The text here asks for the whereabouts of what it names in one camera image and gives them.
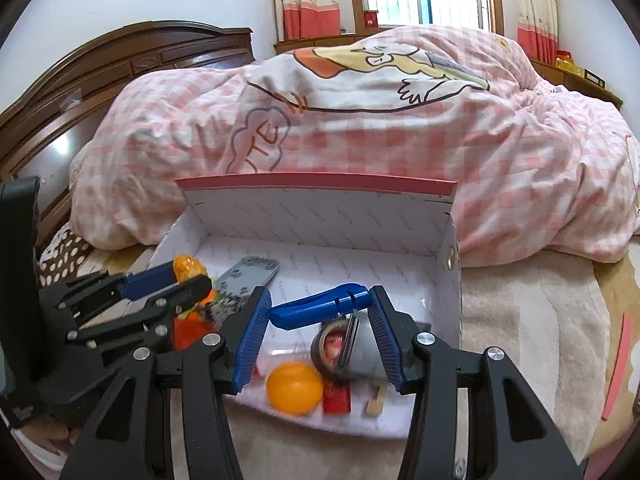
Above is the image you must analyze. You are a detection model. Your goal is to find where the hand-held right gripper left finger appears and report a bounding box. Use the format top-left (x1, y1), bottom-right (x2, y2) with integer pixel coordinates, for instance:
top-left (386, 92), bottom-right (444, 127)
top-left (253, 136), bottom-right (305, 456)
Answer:
top-left (59, 286), bottom-right (273, 480)

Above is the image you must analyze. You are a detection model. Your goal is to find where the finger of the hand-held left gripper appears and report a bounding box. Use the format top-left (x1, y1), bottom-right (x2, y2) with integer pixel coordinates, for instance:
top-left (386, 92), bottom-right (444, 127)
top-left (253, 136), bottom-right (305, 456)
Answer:
top-left (40, 261), bottom-right (177, 313)
top-left (65, 274), bottom-right (213, 348)

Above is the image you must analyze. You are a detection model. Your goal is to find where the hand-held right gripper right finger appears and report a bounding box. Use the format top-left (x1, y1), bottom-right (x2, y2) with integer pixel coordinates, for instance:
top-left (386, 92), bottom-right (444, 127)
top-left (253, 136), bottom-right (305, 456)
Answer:
top-left (367, 285), bottom-right (586, 480)

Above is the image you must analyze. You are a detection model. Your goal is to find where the smoky plastic holder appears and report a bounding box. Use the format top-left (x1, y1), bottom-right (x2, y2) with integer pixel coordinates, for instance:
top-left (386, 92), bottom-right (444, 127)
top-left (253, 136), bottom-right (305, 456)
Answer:
top-left (347, 317), bottom-right (433, 381)

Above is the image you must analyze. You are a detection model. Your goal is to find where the small orange toy fruit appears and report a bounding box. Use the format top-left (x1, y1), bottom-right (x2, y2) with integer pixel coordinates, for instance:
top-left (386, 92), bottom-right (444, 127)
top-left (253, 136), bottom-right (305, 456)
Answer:
top-left (172, 255), bottom-right (210, 283)

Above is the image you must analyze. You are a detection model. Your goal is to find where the orange plastic funnel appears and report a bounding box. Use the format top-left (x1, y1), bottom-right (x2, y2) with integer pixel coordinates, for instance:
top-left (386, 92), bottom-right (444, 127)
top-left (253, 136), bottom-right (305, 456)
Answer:
top-left (172, 315), bottom-right (221, 351)

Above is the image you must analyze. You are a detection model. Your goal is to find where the wooden block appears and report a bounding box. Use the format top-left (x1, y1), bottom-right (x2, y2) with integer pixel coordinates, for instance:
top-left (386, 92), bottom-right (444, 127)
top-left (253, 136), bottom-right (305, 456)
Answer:
top-left (364, 382), bottom-right (390, 418)

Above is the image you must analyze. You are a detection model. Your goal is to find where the orange ball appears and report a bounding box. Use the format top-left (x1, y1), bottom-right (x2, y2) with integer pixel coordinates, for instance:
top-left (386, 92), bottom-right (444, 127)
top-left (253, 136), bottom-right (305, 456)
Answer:
top-left (265, 362), bottom-right (325, 416)

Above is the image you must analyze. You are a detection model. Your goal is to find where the grey plastic plate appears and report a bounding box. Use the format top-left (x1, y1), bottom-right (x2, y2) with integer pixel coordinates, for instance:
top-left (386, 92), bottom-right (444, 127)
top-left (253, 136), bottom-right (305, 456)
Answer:
top-left (215, 256), bottom-right (281, 311)

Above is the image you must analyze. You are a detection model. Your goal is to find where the blue handled metal scraper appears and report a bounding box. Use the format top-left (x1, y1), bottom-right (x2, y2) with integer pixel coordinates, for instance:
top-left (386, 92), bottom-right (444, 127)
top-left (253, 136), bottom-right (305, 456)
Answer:
top-left (269, 282), bottom-right (375, 383)

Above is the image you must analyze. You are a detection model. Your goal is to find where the black tape roll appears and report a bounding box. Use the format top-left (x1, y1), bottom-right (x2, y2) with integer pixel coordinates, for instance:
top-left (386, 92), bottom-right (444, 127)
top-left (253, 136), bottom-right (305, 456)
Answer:
top-left (310, 320), bottom-right (361, 386)

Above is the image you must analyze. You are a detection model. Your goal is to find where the red tube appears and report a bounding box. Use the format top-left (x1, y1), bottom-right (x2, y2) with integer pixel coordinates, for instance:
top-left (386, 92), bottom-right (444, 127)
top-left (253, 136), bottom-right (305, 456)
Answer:
top-left (322, 382), bottom-right (353, 415)

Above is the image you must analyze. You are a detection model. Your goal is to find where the red cardboard box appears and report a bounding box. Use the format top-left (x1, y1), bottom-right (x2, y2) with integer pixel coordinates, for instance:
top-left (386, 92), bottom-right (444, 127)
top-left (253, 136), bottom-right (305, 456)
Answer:
top-left (150, 172), bottom-right (463, 441)

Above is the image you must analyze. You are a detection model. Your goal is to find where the dark wooden headboard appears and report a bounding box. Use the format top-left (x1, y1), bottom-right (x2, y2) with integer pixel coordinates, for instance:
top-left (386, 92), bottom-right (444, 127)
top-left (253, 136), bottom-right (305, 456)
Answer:
top-left (0, 20), bottom-right (256, 251)

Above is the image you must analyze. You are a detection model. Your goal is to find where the pink checked quilt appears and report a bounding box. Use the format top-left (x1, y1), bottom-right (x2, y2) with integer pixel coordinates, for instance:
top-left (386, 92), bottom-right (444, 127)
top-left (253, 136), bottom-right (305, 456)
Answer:
top-left (69, 25), bottom-right (640, 266)

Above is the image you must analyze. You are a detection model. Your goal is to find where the dark wooden side table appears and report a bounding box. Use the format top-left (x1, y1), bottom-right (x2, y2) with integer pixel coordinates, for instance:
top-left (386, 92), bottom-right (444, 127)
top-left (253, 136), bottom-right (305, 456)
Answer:
top-left (530, 57), bottom-right (623, 111)

